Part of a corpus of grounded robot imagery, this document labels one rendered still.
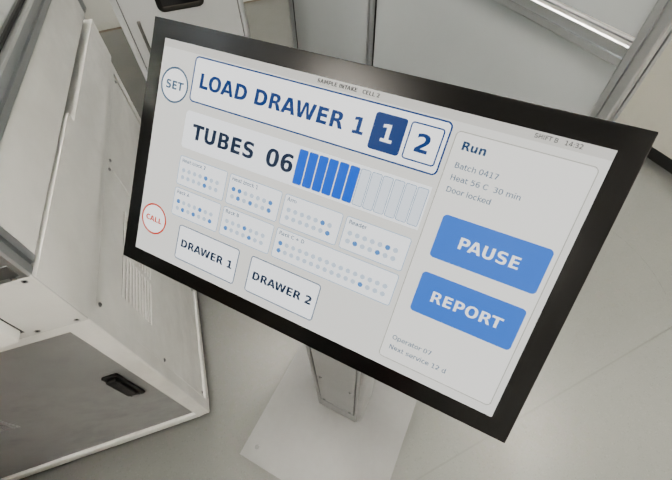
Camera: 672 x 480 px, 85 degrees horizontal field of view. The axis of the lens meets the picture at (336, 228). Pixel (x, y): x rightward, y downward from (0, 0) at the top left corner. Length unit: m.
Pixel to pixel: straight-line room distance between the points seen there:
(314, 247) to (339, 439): 1.01
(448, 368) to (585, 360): 1.31
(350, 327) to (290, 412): 0.98
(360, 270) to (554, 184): 0.20
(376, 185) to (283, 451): 1.11
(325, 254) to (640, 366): 1.53
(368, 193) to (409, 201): 0.04
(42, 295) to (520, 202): 0.65
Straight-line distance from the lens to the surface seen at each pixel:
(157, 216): 0.53
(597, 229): 0.38
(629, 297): 1.94
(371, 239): 0.38
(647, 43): 0.91
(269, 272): 0.44
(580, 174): 0.37
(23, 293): 0.71
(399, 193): 0.37
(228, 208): 0.46
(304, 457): 1.36
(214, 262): 0.48
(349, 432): 1.36
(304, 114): 0.41
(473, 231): 0.37
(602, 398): 1.68
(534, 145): 0.37
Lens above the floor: 1.38
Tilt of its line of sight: 52 degrees down
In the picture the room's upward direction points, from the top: 2 degrees counter-clockwise
